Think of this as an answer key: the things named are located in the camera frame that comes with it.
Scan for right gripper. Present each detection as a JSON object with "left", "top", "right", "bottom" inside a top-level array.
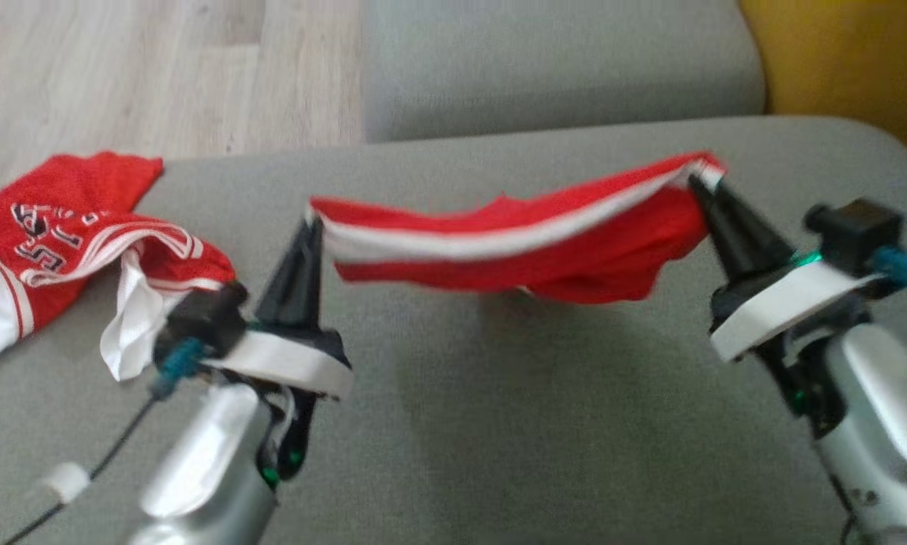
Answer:
[{"left": 687, "top": 175, "right": 883, "bottom": 434}]

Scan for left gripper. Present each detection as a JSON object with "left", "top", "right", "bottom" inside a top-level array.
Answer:
[{"left": 203, "top": 217, "right": 354, "bottom": 482}]

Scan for red shorts with white stripe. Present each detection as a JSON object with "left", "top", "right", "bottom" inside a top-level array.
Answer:
[{"left": 309, "top": 151, "right": 728, "bottom": 306}]

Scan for red and white basketball jersey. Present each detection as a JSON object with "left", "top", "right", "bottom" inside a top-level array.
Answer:
[{"left": 0, "top": 151, "right": 237, "bottom": 382}]

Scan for large yellow sofa back cushion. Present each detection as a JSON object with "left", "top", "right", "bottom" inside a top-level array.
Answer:
[{"left": 737, "top": 0, "right": 907, "bottom": 179}]

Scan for left arm teal black cable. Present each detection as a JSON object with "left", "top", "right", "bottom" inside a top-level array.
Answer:
[{"left": 2, "top": 338, "right": 207, "bottom": 545}]

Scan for right arm teal cable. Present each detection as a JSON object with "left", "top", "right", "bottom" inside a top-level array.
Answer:
[{"left": 872, "top": 245, "right": 907, "bottom": 297}]

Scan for white cable clip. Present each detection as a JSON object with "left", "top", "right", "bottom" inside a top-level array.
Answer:
[{"left": 36, "top": 461, "right": 92, "bottom": 505}]

